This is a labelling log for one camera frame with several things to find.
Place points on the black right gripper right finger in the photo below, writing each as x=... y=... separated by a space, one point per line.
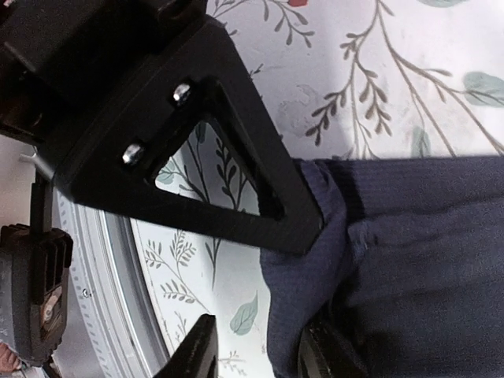
x=324 y=352

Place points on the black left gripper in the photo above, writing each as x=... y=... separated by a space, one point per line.
x=58 y=56

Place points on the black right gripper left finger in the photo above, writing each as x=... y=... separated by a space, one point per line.
x=197 y=355

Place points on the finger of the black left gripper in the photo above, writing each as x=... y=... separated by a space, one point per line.
x=187 y=143

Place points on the navy blue underwear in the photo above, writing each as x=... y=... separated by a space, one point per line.
x=409 y=267

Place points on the floral patterned table mat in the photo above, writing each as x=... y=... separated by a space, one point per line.
x=340 y=79

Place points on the front aluminium rail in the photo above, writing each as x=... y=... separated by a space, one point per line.
x=111 y=292

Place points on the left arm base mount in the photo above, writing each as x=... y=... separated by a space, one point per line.
x=34 y=290

